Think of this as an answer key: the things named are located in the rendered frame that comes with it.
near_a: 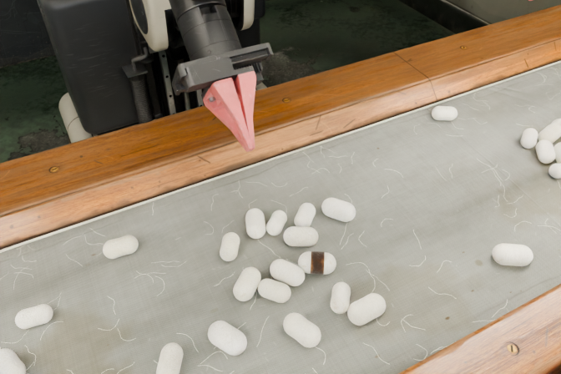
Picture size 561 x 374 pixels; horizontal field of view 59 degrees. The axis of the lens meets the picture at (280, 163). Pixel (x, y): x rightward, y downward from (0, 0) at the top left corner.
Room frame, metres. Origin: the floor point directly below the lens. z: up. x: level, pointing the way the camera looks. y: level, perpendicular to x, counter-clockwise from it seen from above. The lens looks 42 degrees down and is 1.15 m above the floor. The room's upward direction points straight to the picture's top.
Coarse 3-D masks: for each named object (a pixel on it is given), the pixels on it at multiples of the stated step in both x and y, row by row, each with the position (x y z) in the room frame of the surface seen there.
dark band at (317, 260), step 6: (312, 252) 0.30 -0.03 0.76; (318, 252) 0.31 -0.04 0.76; (324, 252) 0.31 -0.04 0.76; (312, 258) 0.30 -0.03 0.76; (318, 258) 0.30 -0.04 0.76; (324, 258) 0.30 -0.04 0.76; (312, 264) 0.29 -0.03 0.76; (318, 264) 0.29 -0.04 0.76; (312, 270) 0.29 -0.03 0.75; (318, 270) 0.29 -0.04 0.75
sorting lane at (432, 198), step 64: (384, 128) 0.53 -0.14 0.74; (448, 128) 0.53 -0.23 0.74; (512, 128) 0.53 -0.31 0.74; (192, 192) 0.41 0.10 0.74; (256, 192) 0.41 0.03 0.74; (320, 192) 0.41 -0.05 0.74; (384, 192) 0.41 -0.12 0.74; (448, 192) 0.41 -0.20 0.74; (512, 192) 0.41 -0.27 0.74; (0, 256) 0.32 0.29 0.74; (64, 256) 0.32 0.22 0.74; (128, 256) 0.32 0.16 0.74; (192, 256) 0.32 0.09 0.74; (256, 256) 0.32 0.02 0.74; (384, 256) 0.32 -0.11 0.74; (448, 256) 0.32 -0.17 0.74; (0, 320) 0.24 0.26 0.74; (64, 320) 0.24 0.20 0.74; (128, 320) 0.24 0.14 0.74; (192, 320) 0.24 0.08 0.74; (256, 320) 0.24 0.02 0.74; (320, 320) 0.24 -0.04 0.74; (384, 320) 0.24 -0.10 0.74; (448, 320) 0.24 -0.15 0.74
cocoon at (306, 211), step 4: (304, 204) 0.37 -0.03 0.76; (308, 204) 0.37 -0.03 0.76; (300, 208) 0.37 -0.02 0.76; (304, 208) 0.37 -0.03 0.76; (308, 208) 0.37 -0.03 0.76; (312, 208) 0.37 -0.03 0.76; (300, 212) 0.36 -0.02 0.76; (304, 212) 0.36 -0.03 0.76; (308, 212) 0.36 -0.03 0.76; (312, 212) 0.36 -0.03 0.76; (296, 216) 0.36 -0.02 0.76; (300, 216) 0.35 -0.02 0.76; (304, 216) 0.35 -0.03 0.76; (308, 216) 0.36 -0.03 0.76; (312, 216) 0.36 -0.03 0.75; (296, 220) 0.35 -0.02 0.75; (300, 220) 0.35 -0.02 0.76; (304, 220) 0.35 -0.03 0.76; (308, 220) 0.35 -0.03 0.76; (296, 224) 0.35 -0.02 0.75; (300, 224) 0.35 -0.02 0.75; (304, 224) 0.35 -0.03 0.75; (308, 224) 0.35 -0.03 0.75
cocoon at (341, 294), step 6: (342, 282) 0.27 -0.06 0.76; (336, 288) 0.27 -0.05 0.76; (342, 288) 0.27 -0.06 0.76; (348, 288) 0.27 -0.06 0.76; (336, 294) 0.26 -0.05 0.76; (342, 294) 0.26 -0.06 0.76; (348, 294) 0.26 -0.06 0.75; (336, 300) 0.25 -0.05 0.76; (342, 300) 0.25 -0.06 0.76; (348, 300) 0.26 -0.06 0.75; (336, 306) 0.25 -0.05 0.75; (342, 306) 0.25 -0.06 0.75; (348, 306) 0.25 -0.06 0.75; (336, 312) 0.25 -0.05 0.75; (342, 312) 0.25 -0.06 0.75
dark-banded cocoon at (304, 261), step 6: (306, 252) 0.31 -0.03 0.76; (300, 258) 0.30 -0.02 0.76; (306, 258) 0.30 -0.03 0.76; (330, 258) 0.30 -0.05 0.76; (300, 264) 0.30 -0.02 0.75; (306, 264) 0.29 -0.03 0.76; (324, 264) 0.29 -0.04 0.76; (330, 264) 0.29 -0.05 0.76; (306, 270) 0.29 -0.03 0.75; (324, 270) 0.29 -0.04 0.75; (330, 270) 0.29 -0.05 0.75
